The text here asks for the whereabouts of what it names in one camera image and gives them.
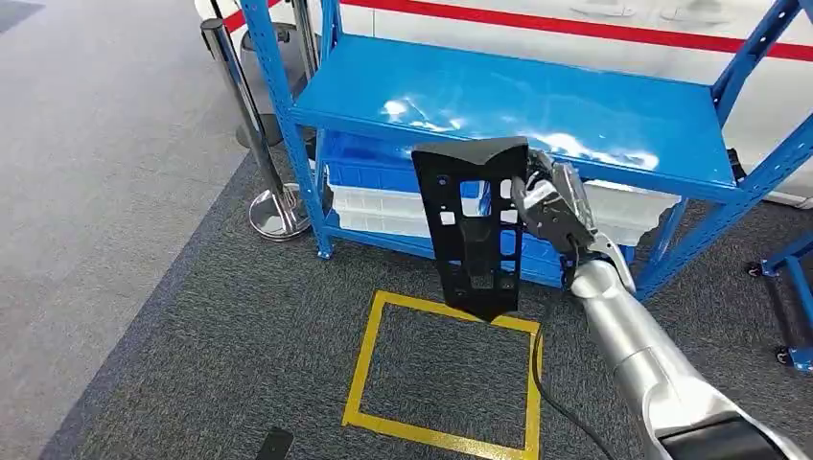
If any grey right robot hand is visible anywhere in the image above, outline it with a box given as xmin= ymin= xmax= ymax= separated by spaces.
xmin=511 ymin=149 xmax=601 ymax=255

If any black plastic panel with cutouts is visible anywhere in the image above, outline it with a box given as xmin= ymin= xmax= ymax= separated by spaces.
xmin=410 ymin=136 xmax=531 ymax=324

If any wide white plastic crate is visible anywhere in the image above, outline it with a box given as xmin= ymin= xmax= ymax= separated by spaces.
xmin=571 ymin=179 xmax=682 ymax=249

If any blue metal shelf rack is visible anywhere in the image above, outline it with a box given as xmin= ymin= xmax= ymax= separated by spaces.
xmin=240 ymin=0 xmax=813 ymax=303

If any blue plastic crate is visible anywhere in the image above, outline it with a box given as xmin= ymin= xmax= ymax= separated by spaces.
xmin=320 ymin=133 xmax=490 ymax=198

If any yellow floor tape square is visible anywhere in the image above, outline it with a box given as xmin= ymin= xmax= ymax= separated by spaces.
xmin=341 ymin=289 xmax=545 ymax=460

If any stanchion with grey dome base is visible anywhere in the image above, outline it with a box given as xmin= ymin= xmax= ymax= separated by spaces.
xmin=236 ymin=0 xmax=320 ymax=149

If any chrome stanchion with flat base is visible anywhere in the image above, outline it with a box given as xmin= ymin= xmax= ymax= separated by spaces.
xmin=200 ymin=17 xmax=313 ymax=242

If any red stanchion belt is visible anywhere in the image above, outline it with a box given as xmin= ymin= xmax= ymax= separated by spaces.
xmin=221 ymin=0 xmax=284 ymax=35

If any black robot foot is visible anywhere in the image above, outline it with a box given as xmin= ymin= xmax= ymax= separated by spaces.
xmin=253 ymin=426 xmax=295 ymax=460

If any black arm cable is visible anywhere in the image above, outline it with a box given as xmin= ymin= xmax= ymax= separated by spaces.
xmin=530 ymin=238 xmax=615 ymax=460

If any blue trolley frame with castors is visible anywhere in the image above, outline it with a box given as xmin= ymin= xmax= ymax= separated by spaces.
xmin=746 ymin=231 xmax=813 ymax=375

